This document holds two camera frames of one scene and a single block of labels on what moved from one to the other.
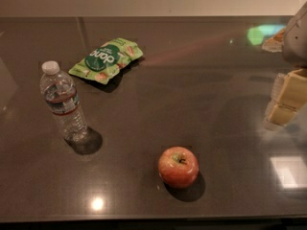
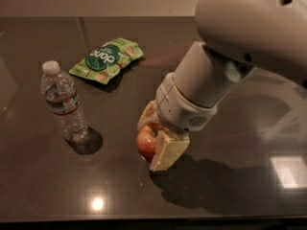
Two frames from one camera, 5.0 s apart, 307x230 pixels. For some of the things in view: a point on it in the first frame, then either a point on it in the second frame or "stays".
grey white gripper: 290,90 -> 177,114
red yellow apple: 178,167 -> 146,140
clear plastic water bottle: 60,94 stays
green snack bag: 102,63 stays
